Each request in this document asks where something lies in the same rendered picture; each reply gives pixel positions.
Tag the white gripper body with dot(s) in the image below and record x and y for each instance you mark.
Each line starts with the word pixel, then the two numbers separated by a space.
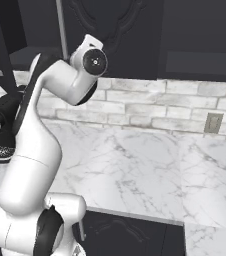
pixel 93 41

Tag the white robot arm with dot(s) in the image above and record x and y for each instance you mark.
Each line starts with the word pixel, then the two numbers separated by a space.
pixel 31 160

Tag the open dark cabinet door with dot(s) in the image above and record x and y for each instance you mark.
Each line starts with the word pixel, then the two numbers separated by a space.
pixel 0 50

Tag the dark plain cabinet door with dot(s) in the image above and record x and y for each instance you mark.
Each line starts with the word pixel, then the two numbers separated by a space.
pixel 201 36

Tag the dark lower cabinet door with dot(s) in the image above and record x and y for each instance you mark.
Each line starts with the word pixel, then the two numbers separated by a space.
pixel 128 235

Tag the black coffee machine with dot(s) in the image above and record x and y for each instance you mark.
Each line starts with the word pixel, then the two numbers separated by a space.
pixel 1 113

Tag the grey wall outlet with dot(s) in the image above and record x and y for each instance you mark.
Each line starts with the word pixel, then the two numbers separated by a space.
pixel 213 123

